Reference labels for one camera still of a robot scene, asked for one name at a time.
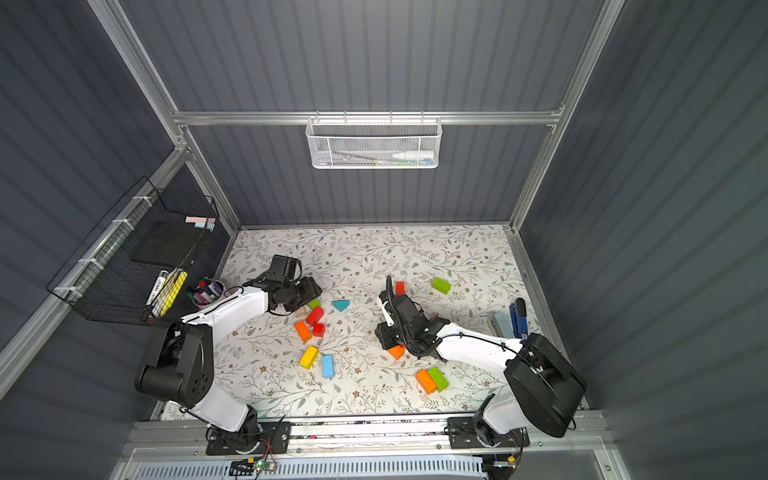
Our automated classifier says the orange block bottom pair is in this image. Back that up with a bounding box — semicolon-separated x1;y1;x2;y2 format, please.
415;369;437;395

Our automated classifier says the yellow block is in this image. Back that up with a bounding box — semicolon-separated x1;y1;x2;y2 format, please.
299;346;319;370

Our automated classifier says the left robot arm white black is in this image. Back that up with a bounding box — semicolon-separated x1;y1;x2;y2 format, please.
135;255;322;433

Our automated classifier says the small circuit board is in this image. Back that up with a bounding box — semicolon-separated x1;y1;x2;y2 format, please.
227;458;277;479

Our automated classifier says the red long block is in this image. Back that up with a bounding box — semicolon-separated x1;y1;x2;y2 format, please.
306;306;325;327

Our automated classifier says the orange block centre low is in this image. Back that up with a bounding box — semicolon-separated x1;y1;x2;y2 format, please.
387;345;406;360

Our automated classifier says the white wire mesh basket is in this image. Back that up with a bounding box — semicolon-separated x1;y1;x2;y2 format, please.
305;119;443;170

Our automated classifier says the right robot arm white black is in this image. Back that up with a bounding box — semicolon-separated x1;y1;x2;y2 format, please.
375;290;587;446

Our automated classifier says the blue stapler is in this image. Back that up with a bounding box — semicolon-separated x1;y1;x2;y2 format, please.
510;297;529;340

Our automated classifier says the light blue block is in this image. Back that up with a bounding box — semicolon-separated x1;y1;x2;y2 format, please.
321;355;335;379

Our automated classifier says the black wire mesh basket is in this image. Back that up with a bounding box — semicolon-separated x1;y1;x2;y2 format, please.
47;177;219;325

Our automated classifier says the pink pen cup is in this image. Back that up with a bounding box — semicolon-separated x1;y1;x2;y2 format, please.
186;277;225;310

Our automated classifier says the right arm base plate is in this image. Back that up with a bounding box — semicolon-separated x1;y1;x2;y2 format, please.
443;416;530;450

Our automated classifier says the yellow highlighter pack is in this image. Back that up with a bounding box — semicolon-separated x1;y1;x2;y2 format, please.
152;269;188;318

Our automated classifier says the teal triangle block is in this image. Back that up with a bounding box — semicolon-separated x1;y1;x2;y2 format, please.
331;300;350;312

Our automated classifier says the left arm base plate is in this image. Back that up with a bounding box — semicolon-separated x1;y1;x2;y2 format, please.
205;420;292;456

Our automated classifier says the black notebook in basket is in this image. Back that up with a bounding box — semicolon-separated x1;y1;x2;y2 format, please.
129;221;211;268

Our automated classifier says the green block bottom pair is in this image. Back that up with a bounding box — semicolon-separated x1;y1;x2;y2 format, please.
427;367;449;392

